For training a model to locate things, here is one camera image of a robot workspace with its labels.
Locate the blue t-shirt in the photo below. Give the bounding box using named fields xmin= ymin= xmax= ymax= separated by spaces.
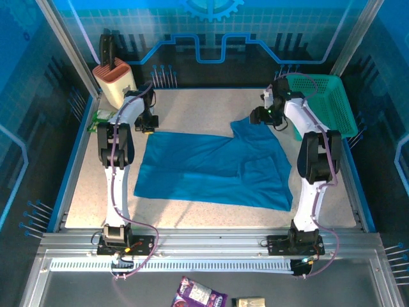
xmin=133 ymin=115 xmax=294 ymax=212

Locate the cream knife block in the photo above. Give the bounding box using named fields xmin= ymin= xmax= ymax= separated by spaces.
xmin=92 ymin=57 xmax=138 ymax=108

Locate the green plastic basket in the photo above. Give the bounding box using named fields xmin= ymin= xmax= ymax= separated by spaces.
xmin=281 ymin=74 xmax=359 ymax=142

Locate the purple snack packet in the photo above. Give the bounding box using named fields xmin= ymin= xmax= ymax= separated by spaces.
xmin=171 ymin=276 xmax=228 ymax=307

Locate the gold foil packet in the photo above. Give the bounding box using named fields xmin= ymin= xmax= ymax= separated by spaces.
xmin=230 ymin=296 xmax=266 ymax=307

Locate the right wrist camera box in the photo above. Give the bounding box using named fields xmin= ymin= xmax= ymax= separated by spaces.
xmin=262 ymin=83 xmax=275 ymax=107

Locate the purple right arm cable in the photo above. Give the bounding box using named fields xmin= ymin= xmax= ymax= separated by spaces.
xmin=274 ymin=72 xmax=340 ymax=279

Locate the black knife handle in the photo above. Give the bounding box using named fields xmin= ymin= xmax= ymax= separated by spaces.
xmin=99 ymin=33 xmax=109 ymax=67
xmin=107 ymin=35 xmax=118 ymax=70

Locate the aluminium frame post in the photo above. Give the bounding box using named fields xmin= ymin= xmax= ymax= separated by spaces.
xmin=35 ymin=0 xmax=102 ymax=98
xmin=330 ymin=0 xmax=386 ymax=79

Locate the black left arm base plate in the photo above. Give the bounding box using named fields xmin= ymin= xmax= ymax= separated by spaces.
xmin=96 ymin=235 xmax=156 ymax=256

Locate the aluminium frame rail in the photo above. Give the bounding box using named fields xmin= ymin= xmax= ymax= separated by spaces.
xmin=38 ymin=227 xmax=384 ymax=257

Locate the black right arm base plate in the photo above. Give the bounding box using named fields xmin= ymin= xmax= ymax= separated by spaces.
xmin=266 ymin=234 xmax=326 ymax=256

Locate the white slotted cable duct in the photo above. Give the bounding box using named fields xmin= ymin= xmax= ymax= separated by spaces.
xmin=49 ymin=258 xmax=295 ymax=274

